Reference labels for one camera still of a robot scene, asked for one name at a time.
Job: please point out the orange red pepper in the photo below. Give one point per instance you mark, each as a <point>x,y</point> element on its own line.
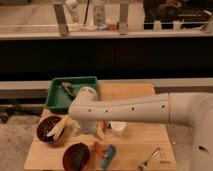
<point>98,149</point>

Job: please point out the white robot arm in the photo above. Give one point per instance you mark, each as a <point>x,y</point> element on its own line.
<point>194,109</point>

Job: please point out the dark sponge in bowl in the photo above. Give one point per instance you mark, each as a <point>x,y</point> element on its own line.
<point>78,156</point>

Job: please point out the brown wooden bowl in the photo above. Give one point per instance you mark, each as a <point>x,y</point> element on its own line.
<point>45,126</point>

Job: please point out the red bowl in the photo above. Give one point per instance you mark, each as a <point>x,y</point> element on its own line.
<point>66,159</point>

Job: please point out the dark tongs in tray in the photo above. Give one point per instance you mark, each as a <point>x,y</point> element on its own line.
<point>67,88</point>

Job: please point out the white cup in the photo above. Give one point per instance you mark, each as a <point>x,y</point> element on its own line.
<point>118,127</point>

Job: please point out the green plastic tray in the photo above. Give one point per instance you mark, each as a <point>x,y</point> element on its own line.
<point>58,100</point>

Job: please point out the pale corn husk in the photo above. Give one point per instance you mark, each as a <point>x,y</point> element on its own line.
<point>58,128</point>

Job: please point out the wooden folding table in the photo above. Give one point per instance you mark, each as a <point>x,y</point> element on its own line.
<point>133,145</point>

